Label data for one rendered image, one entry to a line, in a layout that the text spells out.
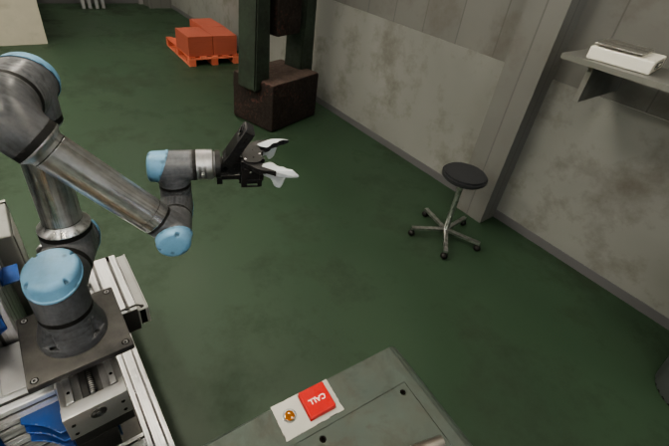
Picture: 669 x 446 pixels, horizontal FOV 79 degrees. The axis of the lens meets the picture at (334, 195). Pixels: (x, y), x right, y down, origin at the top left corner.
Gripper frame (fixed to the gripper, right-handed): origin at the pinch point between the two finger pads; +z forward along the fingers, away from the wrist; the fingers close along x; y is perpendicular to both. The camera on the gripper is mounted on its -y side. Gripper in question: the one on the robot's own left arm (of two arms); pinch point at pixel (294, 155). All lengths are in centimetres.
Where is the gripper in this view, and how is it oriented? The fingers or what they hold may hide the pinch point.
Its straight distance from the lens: 106.1
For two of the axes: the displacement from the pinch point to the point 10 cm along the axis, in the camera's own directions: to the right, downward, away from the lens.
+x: 2.5, 6.7, -7.0
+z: 9.6, -0.5, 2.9
